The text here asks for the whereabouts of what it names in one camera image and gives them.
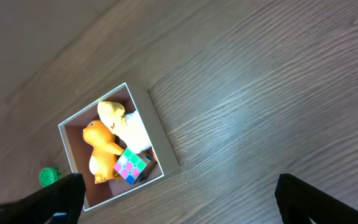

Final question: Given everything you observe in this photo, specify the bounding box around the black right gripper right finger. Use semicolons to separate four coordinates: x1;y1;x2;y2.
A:
275;174;358;224

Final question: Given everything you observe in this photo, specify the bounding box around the white yellow duck plush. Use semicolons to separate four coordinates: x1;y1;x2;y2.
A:
97;101;152;154

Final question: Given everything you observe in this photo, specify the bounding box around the orange dinosaur toy figure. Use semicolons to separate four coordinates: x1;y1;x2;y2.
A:
83;120;124;184

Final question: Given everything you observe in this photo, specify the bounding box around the white square cardboard box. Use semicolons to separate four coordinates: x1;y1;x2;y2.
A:
58;83;179;211

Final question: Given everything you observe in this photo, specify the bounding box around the colourful puzzle cube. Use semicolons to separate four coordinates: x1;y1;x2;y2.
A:
114;148;156;185

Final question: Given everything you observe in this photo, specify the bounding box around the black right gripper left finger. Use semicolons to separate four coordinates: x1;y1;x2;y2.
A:
0;173;86;223

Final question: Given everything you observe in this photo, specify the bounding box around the green round toy disc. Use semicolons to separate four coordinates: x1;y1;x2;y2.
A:
39;167;61;187

